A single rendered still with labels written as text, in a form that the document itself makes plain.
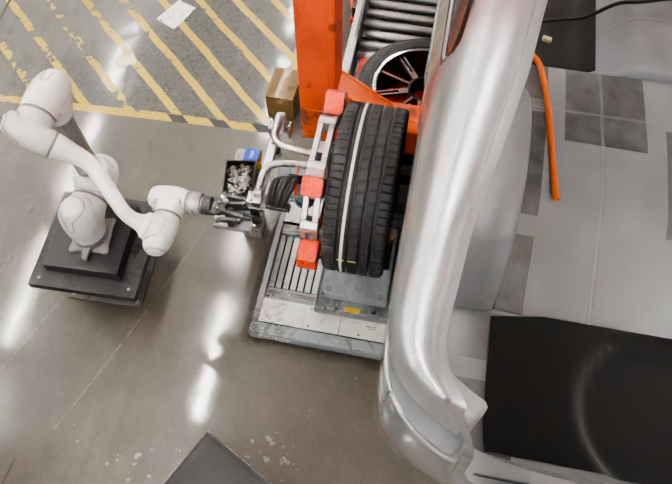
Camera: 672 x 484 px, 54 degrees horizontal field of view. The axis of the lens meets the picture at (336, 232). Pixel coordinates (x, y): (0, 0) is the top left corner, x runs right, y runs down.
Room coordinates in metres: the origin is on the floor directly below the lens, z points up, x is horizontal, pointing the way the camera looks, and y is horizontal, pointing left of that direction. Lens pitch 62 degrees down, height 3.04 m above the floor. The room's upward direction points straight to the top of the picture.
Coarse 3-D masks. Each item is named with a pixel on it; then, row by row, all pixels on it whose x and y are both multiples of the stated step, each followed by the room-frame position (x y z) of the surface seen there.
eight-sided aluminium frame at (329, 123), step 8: (320, 120) 1.49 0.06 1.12; (328, 120) 1.49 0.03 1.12; (336, 120) 1.50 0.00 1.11; (320, 128) 1.46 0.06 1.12; (328, 128) 1.47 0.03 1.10; (320, 136) 1.43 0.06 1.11; (328, 136) 1.42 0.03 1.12; (328, 144) 1.39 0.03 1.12; (312, 152) 1.35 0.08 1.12; (328, 152) 1.36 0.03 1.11; (312, 160) 1.32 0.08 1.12; (312, 168) 1.29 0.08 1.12; (320, 168) 1.29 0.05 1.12; (320, 176) 1.26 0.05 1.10; (304, 200) 1.21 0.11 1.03; (320, 200) 1.21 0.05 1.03; (304, 208) 1.19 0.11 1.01; (320, 208) 1.42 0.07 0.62; (304, 216) 1.17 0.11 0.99; (312, 216) 1.18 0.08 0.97; (320, 216) 1.38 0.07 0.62; (304, 224) 1.15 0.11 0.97; (312, 224) 1.14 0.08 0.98; (304, 232) 1.13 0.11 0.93; (312, 232) 1.13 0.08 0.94; (320, 232) 1.30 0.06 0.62; (320, 240) 1.22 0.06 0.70
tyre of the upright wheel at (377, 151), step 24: (384, 120) 1.46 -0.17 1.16; (408, 120) 1.59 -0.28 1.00; (336, 144) 1.35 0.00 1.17; (360, 144) 1.35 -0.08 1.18; (384, 144) 1.35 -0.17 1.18; (336, 168) 1.26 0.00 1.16; (360, 168) 1.26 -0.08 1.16; (384, 168) 1.26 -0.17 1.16; (336, 192) 1.19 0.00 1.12; (360, 192) 1.19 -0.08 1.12; (384, 192) 1.18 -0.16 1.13; (336, 216) 1.13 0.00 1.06; (360, 216) 1.12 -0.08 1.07; (384, 216) 1.12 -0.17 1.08; (336, 240) 1.08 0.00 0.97; (360, 240) 1.07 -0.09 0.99; (384, 240) 1.07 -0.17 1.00; (336, 264) 1.06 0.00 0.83; (360, 264) 1.04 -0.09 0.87; (384, 264) 1.12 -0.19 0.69
